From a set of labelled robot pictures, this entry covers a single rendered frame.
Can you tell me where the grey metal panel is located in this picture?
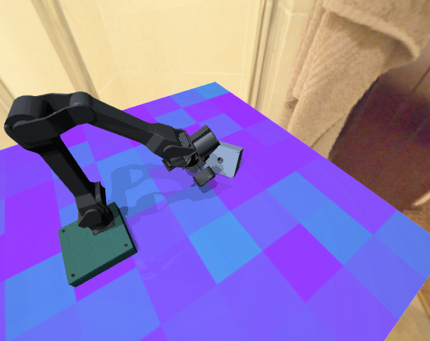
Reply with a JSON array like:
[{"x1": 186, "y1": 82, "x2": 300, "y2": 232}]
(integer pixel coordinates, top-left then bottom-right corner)
[{"x1": 203, "y1": 141, "x2": 244, "y2": 178}]

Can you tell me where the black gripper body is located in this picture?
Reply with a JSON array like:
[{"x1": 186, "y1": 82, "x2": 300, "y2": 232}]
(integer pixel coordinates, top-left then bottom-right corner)
[{"x1": 182, "y1": 154, "x2": 215, "y2": 187}]

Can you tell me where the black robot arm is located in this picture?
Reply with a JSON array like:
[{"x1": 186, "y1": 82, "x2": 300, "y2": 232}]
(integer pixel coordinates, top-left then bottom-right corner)
[{"x1": 4, "y1": 92, "x2": 220, "y2": 235}]

